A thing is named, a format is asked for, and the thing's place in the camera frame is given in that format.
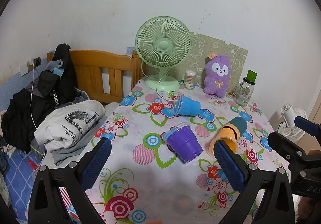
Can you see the grey folded garment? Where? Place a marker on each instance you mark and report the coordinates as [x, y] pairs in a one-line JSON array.
[[72, 153]]

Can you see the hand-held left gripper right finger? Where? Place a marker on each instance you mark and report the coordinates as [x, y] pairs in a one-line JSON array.
[[229, 166]]

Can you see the white standing fan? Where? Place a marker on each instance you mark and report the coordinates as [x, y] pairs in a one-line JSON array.
[[293, 126]]

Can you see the purple plastic cup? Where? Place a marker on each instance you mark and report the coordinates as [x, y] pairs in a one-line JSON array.
[[184, 145]]

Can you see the cotton swab jar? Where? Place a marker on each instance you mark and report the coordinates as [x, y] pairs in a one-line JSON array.
[[190, 78]]

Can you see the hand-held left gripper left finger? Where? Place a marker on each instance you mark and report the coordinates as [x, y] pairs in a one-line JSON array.
[[96, 163]]

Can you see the black bag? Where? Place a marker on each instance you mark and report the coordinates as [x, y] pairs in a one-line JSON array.
[[62, 83]]

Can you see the blue plastic cup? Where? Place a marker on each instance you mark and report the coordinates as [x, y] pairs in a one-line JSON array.
[[188, 106]]

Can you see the black clothing pile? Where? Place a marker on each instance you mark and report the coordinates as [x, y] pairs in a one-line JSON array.
[[22, 118]]

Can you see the blue checked bedsheet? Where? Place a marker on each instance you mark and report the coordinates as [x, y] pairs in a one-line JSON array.
[[18, 173]]

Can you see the wall socket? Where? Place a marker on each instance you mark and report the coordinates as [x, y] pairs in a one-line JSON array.
[[33, 63]]

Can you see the green desk fan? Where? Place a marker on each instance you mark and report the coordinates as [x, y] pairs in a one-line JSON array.
[[164, 46]]

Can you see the floral tablecloth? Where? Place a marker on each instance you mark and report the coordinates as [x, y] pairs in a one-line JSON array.
[[140, 133]]

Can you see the blue denim garment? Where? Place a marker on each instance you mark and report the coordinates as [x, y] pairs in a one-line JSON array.
[[54, 64]]

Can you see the wooden bed headboard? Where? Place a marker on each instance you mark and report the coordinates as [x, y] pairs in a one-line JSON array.
[[95, 63]]

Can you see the glass bottle with green lid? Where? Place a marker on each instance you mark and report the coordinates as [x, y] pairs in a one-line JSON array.
[[244, 91]]

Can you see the white printed folded shirt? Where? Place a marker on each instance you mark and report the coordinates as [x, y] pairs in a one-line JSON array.
[[72, 123]]

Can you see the green patterned foam mat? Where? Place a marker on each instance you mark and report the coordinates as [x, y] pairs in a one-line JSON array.
[[215, 43]]

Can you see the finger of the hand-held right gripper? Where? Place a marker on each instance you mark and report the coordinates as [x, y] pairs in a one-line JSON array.
[[283, 142], [307, 125]]

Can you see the orange and teal cup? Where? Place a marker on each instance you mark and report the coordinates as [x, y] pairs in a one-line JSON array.
[[229, 131]]

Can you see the purple plush toy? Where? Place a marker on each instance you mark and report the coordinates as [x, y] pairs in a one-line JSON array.
[[217, 81]]

